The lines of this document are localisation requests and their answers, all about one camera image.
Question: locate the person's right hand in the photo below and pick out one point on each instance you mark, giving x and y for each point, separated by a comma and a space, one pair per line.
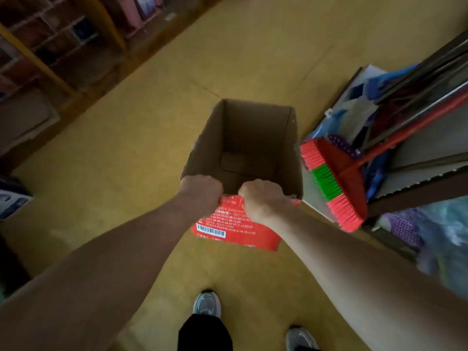
263, 201

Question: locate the person's left hand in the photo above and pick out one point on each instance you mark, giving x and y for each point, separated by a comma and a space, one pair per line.
203, 192

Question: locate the brown cardboard box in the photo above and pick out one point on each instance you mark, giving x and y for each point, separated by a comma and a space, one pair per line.
252, 135

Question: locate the person's left forearm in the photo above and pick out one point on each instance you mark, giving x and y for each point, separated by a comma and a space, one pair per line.
95, 281

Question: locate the person's right forearm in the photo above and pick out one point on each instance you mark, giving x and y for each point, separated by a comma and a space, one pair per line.
373, 288

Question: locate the person's black white shoe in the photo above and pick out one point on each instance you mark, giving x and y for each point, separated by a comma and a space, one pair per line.
207, 303
301, 337

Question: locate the person's black trousers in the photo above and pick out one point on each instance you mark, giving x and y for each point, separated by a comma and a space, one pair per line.
205, 332

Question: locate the red green bristle broom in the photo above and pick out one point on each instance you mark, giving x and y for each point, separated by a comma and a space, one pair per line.
336, 182

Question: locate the blue printed bags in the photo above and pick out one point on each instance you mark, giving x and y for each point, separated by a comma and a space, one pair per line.
351, 106

